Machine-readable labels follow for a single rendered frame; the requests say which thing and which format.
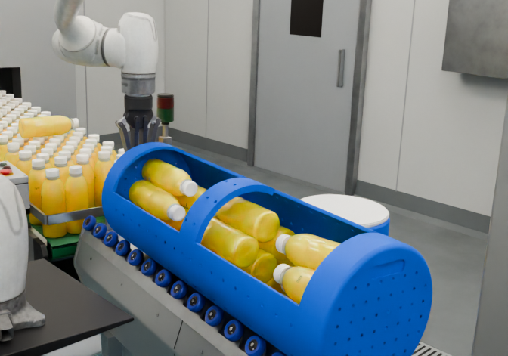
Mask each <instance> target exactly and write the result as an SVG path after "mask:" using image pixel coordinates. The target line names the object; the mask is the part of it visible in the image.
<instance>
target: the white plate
mask: <svg viewBox="0 0 508 356"><path fill-rule="evenodd" d="M301 200H302V201H304V202H307V203H309V204H312V205H313V206H316V207H318V208H321V209H323V210H326V211H328V212H331V213H333V214H335V215H338V216H340V217H342V218H345V219H348V220H349V221H353V222H354V223H356V224H359V225H362V226H364V227H366V228H370V227H374V226H377V225H380V224H382V223H384V222H385V221H387V219H388V218H389V211H388V210H387V209H386V208H385V207H384V206H382V205H380V204H378V203H376V202H374V201H372V200H367V199H364V198H360V197H353V196H347V195H337V194H324V195H315V196H310V197H305V198H302V199H301Z"/></svg>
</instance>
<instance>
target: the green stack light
mask: <svg viewBox="0 0 508 356"><path fill-rule="evenodd" d="M156 117H157V118H160V119H161V122H173V121H174V108H172V109H160V108H156Z"/></svg>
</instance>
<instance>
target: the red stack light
mask: <svg viewBox="0 0 508 356"><path fill-rule="evenodd" d="M156 107H157V108H160V109H172V108H174V97H173V98H158V97H156Z"/></svg>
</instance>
